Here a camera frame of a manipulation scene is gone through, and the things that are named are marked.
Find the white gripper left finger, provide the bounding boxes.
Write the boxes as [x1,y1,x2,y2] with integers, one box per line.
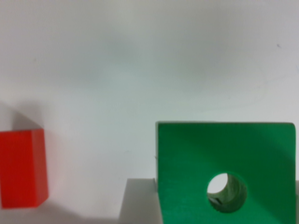
[119,178,163,224]

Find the red rectangular block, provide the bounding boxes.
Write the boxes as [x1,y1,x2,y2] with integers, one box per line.
[0,129,49,209]

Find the dark green square block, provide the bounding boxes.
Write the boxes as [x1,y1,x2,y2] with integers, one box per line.
[157,122,296,224]

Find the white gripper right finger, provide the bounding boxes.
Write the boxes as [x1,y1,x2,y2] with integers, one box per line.
[295,180,299,224]

